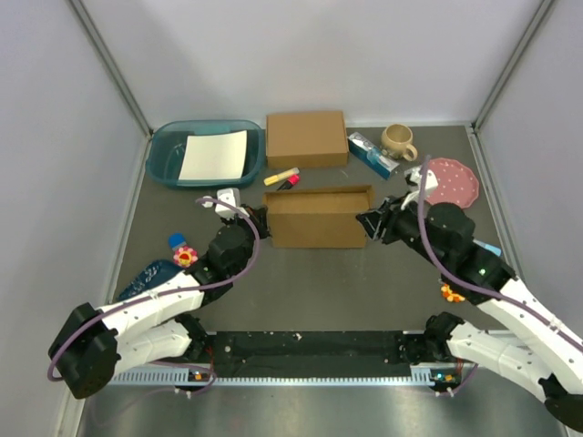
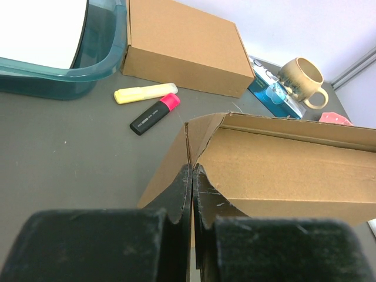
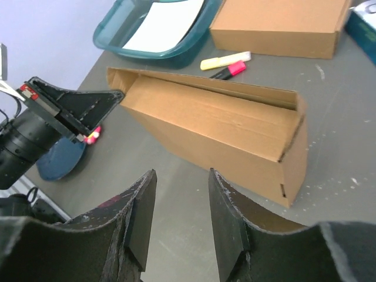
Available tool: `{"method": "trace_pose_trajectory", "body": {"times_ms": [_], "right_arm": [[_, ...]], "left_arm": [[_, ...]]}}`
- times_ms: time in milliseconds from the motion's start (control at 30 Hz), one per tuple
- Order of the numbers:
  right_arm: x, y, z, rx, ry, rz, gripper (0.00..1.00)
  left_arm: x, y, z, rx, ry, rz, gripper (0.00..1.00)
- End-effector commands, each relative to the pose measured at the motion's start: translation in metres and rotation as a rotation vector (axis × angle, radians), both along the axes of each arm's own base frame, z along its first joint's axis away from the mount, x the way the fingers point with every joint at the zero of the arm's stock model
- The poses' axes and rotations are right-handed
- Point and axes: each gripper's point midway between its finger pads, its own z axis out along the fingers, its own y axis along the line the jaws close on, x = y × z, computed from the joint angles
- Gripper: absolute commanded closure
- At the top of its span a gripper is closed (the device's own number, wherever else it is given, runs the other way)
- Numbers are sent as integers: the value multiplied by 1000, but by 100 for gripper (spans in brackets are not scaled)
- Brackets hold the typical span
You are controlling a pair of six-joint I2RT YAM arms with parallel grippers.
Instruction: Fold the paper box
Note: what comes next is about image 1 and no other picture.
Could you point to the teal plastic bin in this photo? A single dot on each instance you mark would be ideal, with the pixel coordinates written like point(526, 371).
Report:
point(168, 147)

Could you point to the blue toothbrush package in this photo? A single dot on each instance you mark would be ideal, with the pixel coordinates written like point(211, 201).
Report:
point(371, 155)

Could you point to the orange plush flower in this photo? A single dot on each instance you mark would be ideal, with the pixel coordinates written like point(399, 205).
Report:
point(451, 296)

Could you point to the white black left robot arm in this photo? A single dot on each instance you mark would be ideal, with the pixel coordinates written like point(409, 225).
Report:
point(156, 325)

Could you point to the grey slotted cable duct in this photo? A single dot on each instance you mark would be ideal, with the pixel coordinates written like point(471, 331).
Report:
point(161, 376)

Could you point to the pink plush flower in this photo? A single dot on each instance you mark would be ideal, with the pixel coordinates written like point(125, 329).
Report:
point(185, 256)

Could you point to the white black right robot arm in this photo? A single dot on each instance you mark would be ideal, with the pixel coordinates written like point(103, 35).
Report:
point(549, 362)

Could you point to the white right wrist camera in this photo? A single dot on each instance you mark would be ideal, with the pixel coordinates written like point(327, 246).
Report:
point(413, 179)

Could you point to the closed brown cardboard box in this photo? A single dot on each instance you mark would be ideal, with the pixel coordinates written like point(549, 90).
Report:
point(309, 139)

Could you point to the beige ceramic mug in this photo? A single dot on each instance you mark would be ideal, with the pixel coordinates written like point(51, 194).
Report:
point(397, 142)

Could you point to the light blue marker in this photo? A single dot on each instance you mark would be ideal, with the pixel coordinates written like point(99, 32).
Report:
point(495, 250)

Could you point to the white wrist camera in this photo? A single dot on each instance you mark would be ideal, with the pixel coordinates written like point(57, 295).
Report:
point(229, 205)
point(413, 179)

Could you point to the pink dotted plate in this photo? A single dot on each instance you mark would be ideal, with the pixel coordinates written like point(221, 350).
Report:
point(457, 183)

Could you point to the yellow highlighter pen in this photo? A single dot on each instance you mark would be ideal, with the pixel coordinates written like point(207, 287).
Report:
point(282, 176)

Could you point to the dark blue patterned pouch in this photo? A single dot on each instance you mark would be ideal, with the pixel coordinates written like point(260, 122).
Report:
point(154, 274)

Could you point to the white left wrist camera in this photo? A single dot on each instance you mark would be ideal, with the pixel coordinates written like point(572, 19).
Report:
point(229, 205)

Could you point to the black pink highlighter pen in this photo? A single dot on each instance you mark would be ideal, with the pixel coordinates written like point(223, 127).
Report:
point(289, 183)

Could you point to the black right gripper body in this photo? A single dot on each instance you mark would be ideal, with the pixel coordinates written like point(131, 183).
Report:
point(399, 215)

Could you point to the white paper sheet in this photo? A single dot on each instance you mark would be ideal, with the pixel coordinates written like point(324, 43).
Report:
point(214, 157)

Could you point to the brown cardboard box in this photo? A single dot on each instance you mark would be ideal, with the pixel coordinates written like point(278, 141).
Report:
point(309, 139)
point(318, 218)

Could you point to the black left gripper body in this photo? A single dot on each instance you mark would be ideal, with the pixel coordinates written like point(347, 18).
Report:
point(251, 238)

